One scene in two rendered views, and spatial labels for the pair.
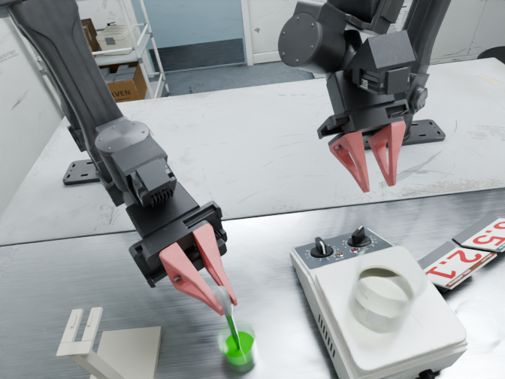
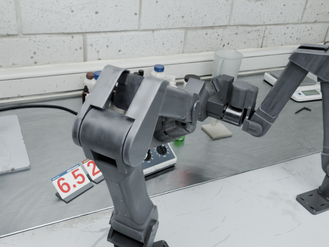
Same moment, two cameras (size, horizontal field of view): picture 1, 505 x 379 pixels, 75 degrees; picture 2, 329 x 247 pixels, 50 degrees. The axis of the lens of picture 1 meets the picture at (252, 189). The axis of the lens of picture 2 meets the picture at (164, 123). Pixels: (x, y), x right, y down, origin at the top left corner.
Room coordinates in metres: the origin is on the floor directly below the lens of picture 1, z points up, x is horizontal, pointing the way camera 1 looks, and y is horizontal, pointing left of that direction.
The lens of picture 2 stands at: (0.98, -0.51, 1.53)
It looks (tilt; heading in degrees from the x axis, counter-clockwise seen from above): 30 degrees down; 149
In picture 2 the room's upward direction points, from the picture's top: 6 degrees clockwise
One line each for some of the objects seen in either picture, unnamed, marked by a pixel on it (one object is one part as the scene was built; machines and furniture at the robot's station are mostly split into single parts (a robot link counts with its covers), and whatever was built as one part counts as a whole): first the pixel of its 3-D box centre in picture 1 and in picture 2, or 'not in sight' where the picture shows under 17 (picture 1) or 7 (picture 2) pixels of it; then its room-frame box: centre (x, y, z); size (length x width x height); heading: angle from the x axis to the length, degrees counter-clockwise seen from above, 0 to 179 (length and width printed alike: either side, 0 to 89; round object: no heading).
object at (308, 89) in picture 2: not in sight; (295, 84); (-0.03, 0.77, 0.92); 0.26 x 0.19 x 0.05; 174
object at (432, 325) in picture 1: (384, 301); not in sight; (0.16, -0.13, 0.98); 0.12 x 0.12 x 0.01; 9
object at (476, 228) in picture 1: (494, 230); (72, 182); (0.28, -0.35, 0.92); 0.09 x 0.06 x 0.04; 115
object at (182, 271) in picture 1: (209, 269); not in sight; (0.19, 0.05, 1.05); 0.09 x 0.07 x 0.07; 31
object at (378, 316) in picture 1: (381, 288); not in sight; (0.16, -0.11, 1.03); 0.07 x 0.06 x 0.08; 10
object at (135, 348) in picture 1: (107, 342); (219, 115); (0.17, 0.19, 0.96); 0.08 x 0.08 x 0.13; 88
